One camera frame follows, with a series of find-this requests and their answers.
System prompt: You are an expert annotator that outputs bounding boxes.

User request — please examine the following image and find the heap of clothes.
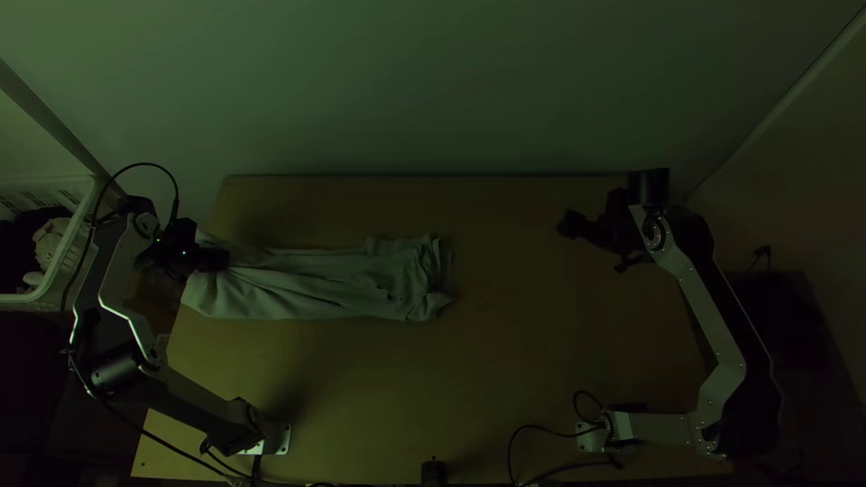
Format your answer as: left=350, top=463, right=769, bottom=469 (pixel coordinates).
left=0, top=206, right=77, bottom=293

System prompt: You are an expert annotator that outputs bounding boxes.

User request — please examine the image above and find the white laundry basket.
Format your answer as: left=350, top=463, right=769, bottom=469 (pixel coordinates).
left=0, top=173, right=115, bottom=313

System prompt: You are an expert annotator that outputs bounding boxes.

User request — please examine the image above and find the black cable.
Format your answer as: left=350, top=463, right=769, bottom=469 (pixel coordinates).
left=66, top=351, right=262, bottom=485
left=88, top=161, right=182, bottom=228
left=506, top=390, right=625, bottom=487

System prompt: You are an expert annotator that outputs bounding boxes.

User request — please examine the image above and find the grey t-shirt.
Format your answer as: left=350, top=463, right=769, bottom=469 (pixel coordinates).
left=179, top=229, right=456, bottom=323

